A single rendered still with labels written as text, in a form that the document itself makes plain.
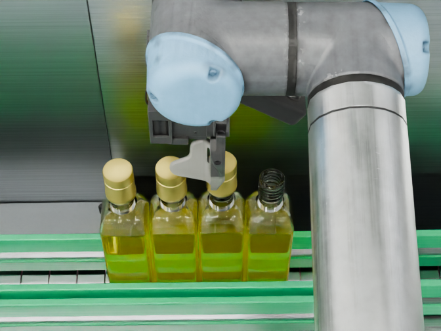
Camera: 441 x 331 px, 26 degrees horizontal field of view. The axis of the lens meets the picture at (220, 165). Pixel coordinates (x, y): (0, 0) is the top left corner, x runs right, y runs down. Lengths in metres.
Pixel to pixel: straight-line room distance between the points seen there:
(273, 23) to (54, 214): 0.71
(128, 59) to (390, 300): 0.55
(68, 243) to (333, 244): 0.65
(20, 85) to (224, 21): 0.50
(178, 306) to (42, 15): 0.39
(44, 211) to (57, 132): 0.16
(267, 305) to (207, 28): 0.54
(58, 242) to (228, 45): 0.59
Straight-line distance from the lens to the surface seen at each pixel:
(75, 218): 1.38
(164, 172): 1.06
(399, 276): 0.66
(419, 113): 1.21
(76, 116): 1.24
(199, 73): 0.71
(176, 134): 0.97
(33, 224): 1.38
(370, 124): 0.70
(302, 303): 1.21
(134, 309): 1.21
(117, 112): 1.18
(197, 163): 1.01
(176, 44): 0.73
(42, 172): 1.34
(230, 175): 1.05
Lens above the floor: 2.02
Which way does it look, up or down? 54 degrees down
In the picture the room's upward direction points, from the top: straight up
